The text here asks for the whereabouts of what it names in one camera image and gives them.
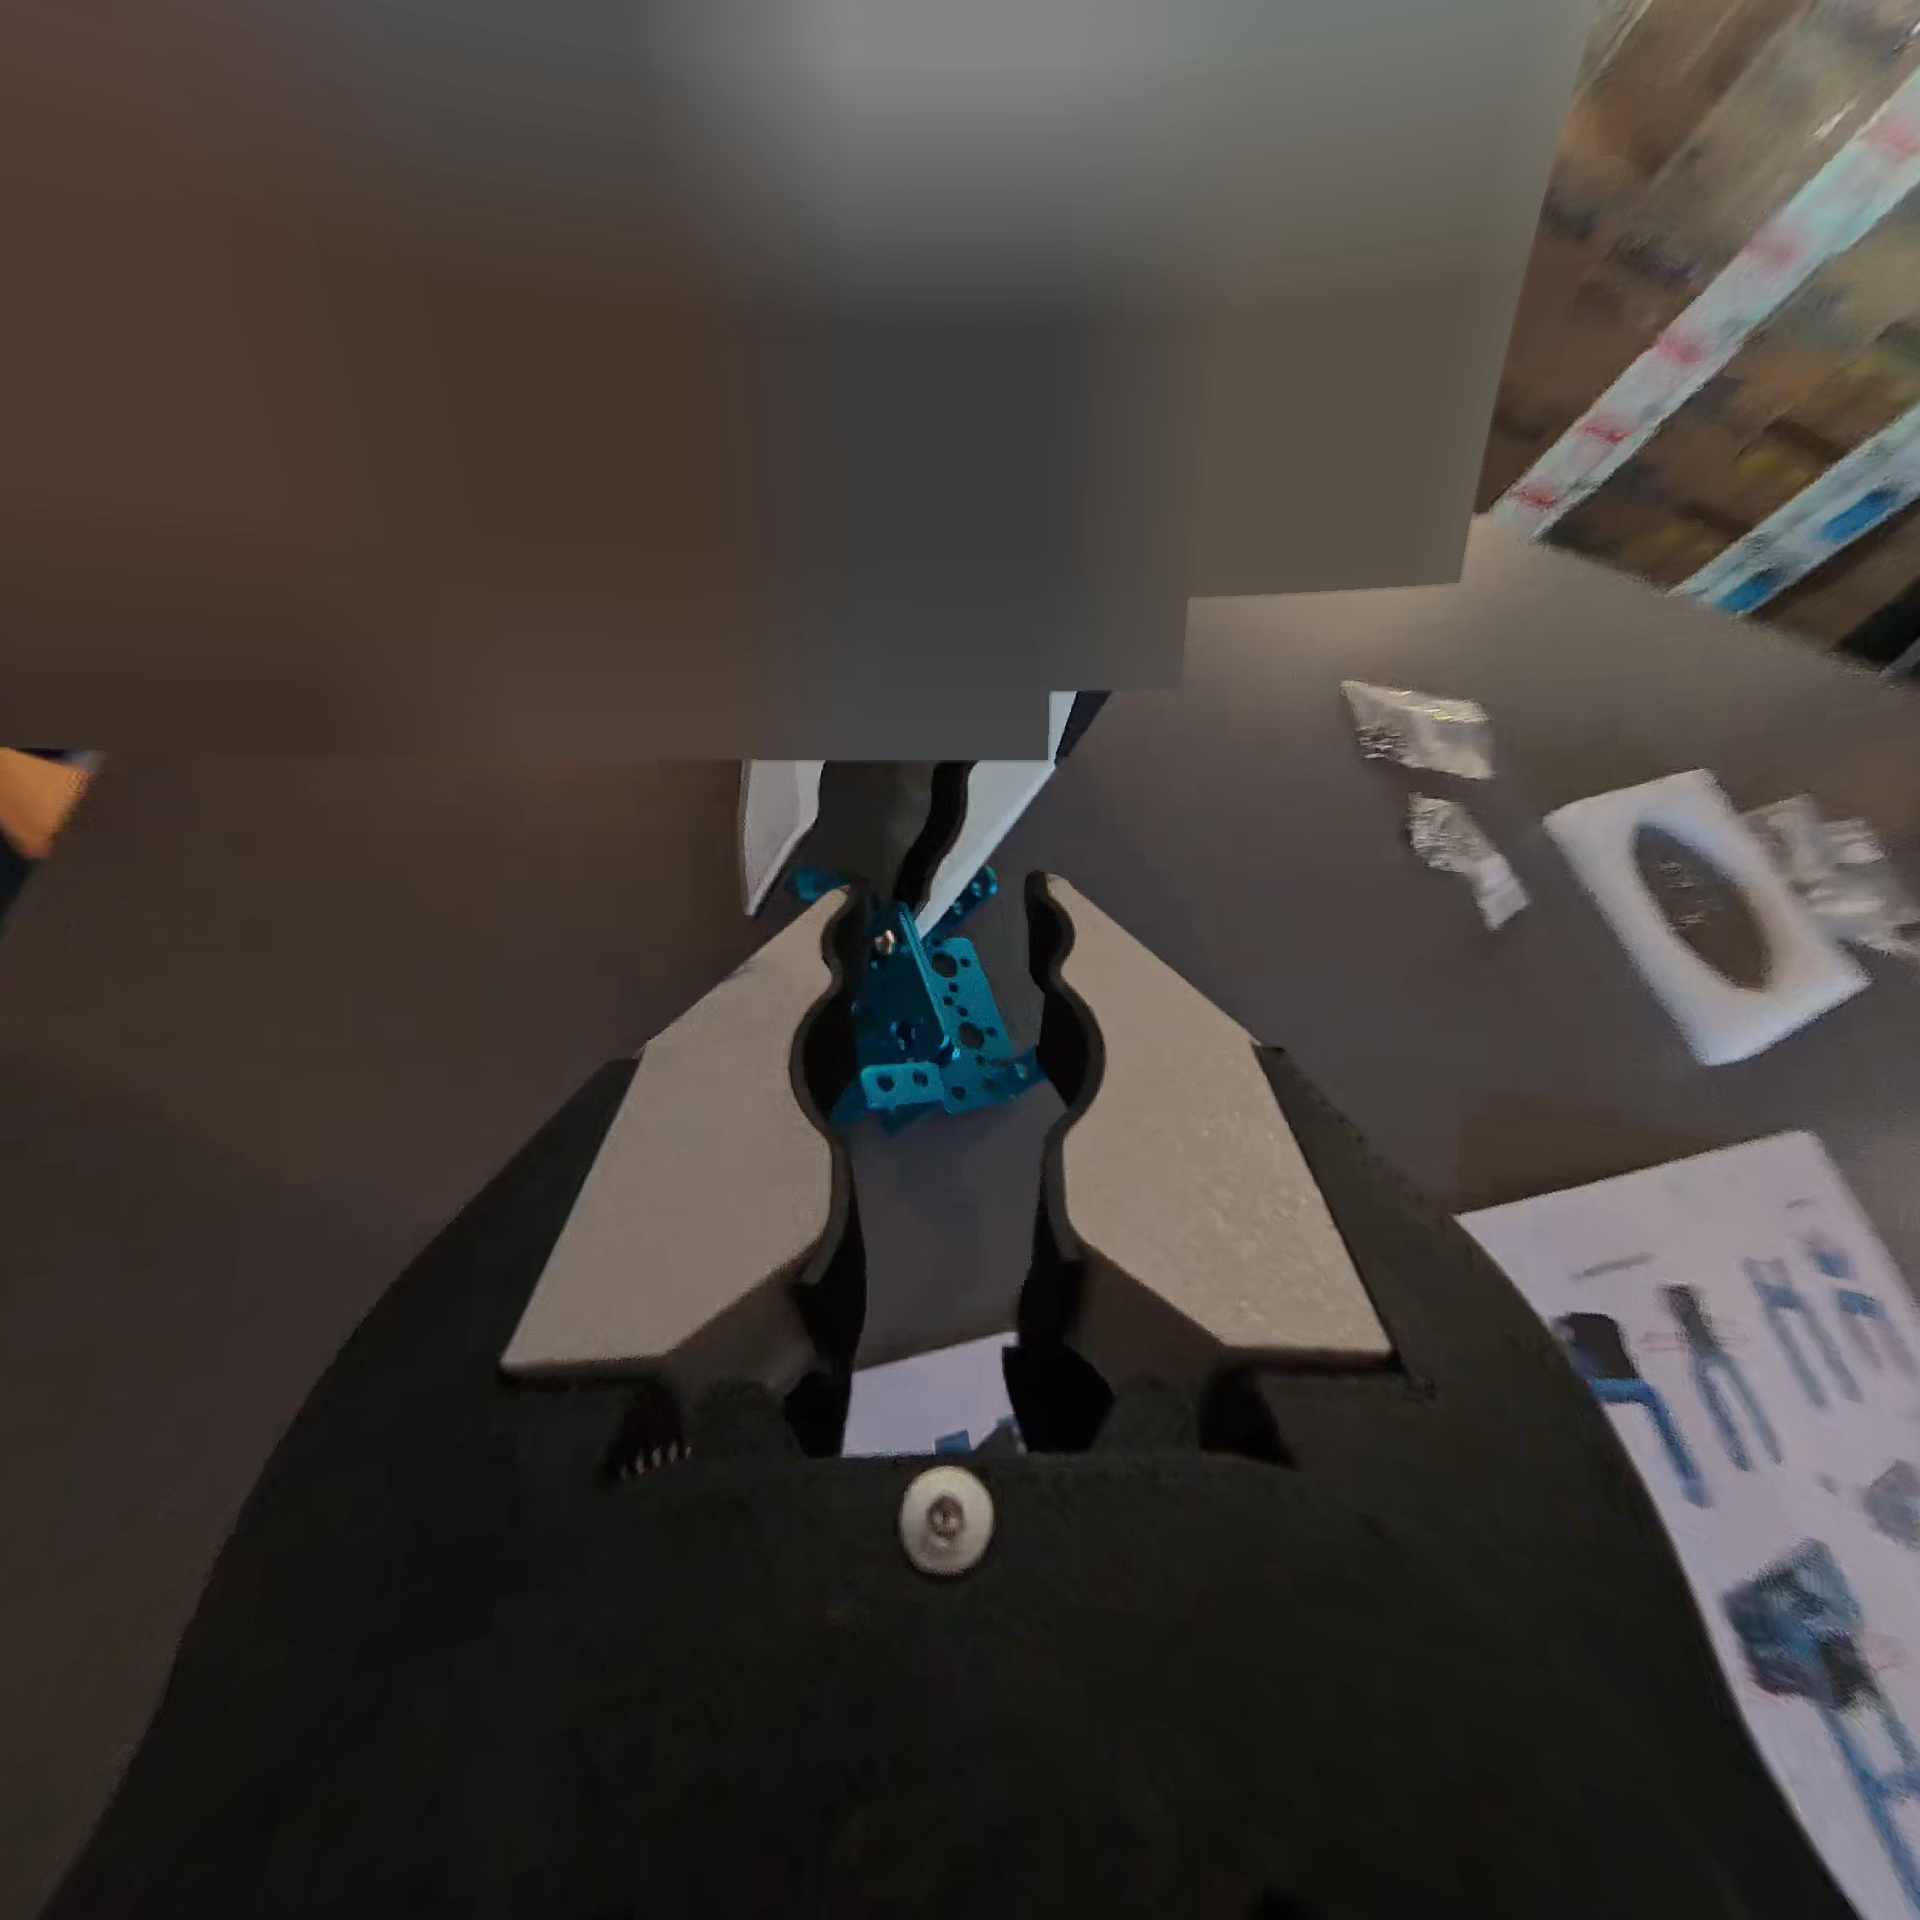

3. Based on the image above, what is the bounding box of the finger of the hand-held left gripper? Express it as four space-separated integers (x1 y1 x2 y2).
896 693 1081 941
737 758 829 918

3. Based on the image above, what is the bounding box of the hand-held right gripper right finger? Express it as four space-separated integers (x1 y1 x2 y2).
1016 870 1396 1373

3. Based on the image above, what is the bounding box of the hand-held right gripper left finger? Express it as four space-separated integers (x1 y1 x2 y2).
497 885 868 1397

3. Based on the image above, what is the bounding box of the blue metal bracket assembly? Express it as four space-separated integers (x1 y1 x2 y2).
790 861 1046 1137

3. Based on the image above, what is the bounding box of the dark brown desk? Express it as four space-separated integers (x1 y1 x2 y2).
0 514 1920 1920

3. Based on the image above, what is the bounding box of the clear plastic screw bag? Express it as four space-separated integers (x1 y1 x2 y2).
1402 790 1532 932
1338 679 1496 785
1738 790 1920 964

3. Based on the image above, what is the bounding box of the white foam piece oval hole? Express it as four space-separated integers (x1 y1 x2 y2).
1542 765 1872 1068

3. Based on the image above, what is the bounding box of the printed instruction sheet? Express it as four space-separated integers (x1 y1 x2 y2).
844 1130 1920 1920

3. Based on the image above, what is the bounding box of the stack of taped cardboard boxes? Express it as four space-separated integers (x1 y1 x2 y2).
1474 0 1920 676

